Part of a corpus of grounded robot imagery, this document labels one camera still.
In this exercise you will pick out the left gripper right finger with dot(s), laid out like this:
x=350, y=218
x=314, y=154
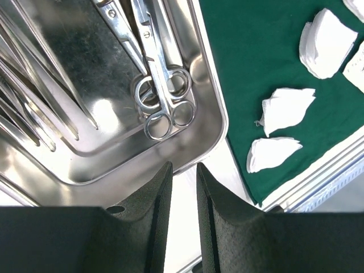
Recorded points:
x=238, y=237

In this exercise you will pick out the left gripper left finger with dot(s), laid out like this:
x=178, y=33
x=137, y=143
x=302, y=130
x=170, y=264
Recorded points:
x=128, y=237

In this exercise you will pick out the steel tweezers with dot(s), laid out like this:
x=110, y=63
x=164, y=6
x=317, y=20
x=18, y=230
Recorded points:
x=39, y=53
x=13, y=110
x=25, y=63
x=32, y=112

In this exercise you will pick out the white gauze pad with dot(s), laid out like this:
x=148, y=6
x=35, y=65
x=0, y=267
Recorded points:
x=324, y=44
x=356, y=7
x=285, y=108
x=267, y=153

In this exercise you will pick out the clear sterile packet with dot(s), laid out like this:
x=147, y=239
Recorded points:
x=354, y=69

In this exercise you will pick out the green surgical drape cloth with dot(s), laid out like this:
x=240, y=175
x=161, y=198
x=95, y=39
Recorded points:
x=255, y=46

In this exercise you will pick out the stainless steel instrument tray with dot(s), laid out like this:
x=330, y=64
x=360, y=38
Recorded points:
x=109, y=163

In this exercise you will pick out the aluminium front rail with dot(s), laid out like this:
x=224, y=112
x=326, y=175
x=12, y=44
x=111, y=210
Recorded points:
x=323, y=183

